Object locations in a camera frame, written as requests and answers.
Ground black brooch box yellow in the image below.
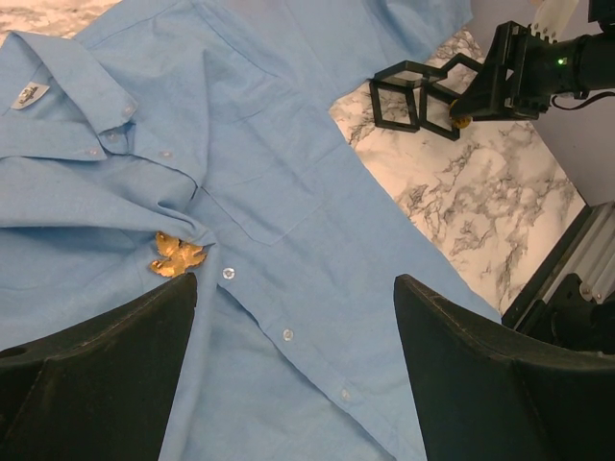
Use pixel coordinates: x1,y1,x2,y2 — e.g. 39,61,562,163
419,53,482,141

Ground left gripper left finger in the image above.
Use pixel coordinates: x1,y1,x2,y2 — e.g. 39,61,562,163
1,274,197,460

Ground red orange leaf brooch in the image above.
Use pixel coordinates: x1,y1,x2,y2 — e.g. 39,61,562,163
149,231,207,278

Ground light blue button shirt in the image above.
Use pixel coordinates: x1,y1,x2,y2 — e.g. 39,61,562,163
1,1,499,460

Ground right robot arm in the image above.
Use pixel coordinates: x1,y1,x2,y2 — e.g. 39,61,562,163
450,1,614,123

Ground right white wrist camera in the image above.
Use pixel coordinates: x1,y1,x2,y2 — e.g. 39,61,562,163
529,0,578,43

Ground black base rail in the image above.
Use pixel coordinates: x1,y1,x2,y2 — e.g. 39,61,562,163
503,203,614,355

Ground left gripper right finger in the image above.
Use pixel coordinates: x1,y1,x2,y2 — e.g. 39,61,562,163
394,275,614,460

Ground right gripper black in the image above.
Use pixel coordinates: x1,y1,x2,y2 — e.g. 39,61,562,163
449,21,577,120

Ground yellow round brooch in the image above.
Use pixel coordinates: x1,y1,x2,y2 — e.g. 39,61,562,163
449,100,473,130

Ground black brooch box red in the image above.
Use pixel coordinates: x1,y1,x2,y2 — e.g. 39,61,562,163
369,61,444,133

